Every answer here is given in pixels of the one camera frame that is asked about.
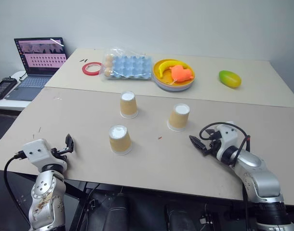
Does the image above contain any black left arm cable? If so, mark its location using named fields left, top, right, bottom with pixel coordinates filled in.
left=3, top=150, right=32, bottom=228

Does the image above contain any white side table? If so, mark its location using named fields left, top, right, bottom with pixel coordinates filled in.
left=0, top=70, right=45, bottom=112

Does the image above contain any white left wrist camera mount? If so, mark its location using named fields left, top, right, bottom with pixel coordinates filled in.
left=22, top=138, right=68, bottom=173

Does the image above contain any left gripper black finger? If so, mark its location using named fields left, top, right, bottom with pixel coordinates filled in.
left=65, top=133, right=75, bottom=154

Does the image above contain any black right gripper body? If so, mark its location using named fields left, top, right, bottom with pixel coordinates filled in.
left=204, top=131, right=223, bottom=157

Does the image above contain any grey open laptop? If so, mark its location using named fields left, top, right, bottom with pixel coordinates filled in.
left=5, top=37, right=67, bottom=102

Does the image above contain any orange soft toy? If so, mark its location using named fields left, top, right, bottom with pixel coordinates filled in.
left=169, top=64, right=195, bottom=83

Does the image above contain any yellow toy banana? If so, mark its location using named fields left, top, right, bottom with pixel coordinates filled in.
left=158, top=60, right=189, bottom=78

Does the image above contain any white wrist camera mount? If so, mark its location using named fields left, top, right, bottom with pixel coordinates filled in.
left=22, top=138, right=68, bottom=173
left=215, top=120, right=240, bottom=162

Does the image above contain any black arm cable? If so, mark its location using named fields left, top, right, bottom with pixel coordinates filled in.
left=3, top=150, right=32, bottom=228
left=199, top=122, right=252, bottom=231

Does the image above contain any green yellow toy mango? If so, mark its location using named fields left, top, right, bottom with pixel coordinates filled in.
left=218, top=70, right=242, bottom=89

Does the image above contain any blue egg tray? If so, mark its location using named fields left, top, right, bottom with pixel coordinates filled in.
left=111, top=54, right=154, bottom=79
left=100, top=47, right=155, bottom=83

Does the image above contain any red tape roll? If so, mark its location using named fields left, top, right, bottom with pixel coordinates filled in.
left=81, top=61, right=104, bottom=77

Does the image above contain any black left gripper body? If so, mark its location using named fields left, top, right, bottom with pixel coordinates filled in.
left=50, top=147, right=73, bottom=161

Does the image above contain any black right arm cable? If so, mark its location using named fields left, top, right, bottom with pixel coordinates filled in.
left=199, top=122, right=252, bottom=231

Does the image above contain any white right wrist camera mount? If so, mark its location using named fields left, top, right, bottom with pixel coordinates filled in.
left=215, top=120, right=240, bottom=162

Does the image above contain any brown paper cup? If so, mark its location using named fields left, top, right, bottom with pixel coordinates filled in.
left=166, top=103, right=191, bottom=132
left=108, top=124, right=133, bottom=156
left=119, top=90, right=139, bottom=119

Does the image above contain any black handheld console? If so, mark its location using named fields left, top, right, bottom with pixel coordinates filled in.
left=0, top=77, right=18, bottom=101

